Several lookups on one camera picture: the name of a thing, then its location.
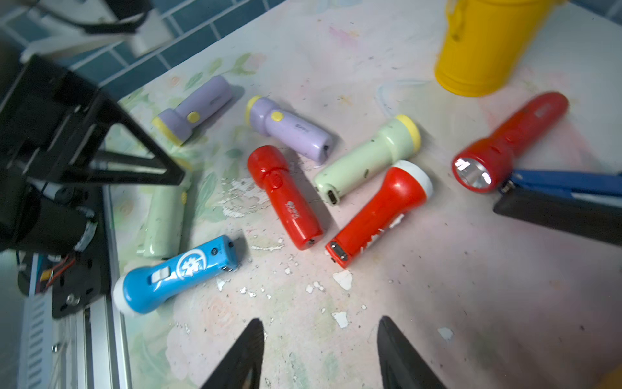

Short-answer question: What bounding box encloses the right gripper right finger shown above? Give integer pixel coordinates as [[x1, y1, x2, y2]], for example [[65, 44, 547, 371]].
[[377, 316, 445, 389]]

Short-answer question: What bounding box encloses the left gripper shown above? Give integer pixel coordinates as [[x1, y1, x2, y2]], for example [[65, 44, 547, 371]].
[[1, 56, 184, 253]]

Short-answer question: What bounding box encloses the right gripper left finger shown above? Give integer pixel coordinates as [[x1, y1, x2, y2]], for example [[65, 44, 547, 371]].
[[202, 318, 265, 389]]

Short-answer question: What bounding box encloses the blue white flashlight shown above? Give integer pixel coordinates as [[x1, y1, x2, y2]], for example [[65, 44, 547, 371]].
[[113, 235, 239, 315]]

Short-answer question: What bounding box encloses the green flashlight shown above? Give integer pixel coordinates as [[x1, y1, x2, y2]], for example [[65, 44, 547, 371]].
[[314, 114, 422, 206], [137, 164, 192, 259]]

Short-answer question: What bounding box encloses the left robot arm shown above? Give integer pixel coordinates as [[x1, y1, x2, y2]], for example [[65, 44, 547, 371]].
[[1, 38, 184, 298]]

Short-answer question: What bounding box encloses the purple flashlight far left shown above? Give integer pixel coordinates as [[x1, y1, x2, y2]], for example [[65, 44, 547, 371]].
[[152, 76, 233, 145]]

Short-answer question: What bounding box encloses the purple flashlight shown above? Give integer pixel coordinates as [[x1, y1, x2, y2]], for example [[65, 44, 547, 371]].
[[246, 96, 333, 164], [152, 76, 233, 145]]

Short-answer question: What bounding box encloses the red flashlight lying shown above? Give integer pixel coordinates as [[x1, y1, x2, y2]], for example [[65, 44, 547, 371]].
[[247, 145, 323, 251]]

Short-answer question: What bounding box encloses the red flashlight white rim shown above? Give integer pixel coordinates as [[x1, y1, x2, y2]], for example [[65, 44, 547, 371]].
[[326, 160, 433, 269]]

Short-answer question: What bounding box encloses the yellow plastic tray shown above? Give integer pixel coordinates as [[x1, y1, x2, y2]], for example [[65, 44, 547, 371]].
[[594, 364, 622, 389]]

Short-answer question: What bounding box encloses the small red flashlight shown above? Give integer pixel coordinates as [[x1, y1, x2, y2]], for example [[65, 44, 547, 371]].
[[452, 92, 570, 193]]

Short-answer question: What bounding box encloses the green flashlight upright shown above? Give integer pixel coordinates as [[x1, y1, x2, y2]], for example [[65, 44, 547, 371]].
[[314, 114, 422, 206]]

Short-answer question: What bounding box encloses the blue black stapler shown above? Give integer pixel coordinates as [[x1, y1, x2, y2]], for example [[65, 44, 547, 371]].
[[493, 170, 621, 246]]

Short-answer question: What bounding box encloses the yellow pen cup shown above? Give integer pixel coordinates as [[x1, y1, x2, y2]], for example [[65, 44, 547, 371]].
[[435, 0, 562, 97]]

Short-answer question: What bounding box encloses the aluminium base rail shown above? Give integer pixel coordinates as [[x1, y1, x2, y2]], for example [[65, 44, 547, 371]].
[[16, 184, 132, 389]]

